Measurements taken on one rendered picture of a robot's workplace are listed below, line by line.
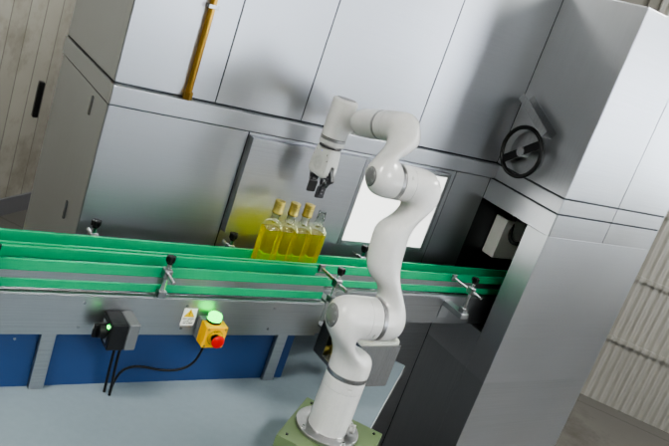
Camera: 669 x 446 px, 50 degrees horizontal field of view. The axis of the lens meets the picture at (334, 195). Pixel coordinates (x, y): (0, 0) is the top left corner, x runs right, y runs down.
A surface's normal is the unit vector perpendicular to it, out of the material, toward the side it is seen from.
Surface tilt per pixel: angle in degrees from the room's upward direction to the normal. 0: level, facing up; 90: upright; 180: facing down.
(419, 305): 90
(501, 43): 90
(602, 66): 90
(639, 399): 90
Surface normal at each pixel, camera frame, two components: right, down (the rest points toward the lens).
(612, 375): -0.30, 0.16
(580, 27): -0.80, -0.11
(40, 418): 0.32, -0.91
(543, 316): 0.50, 0.39
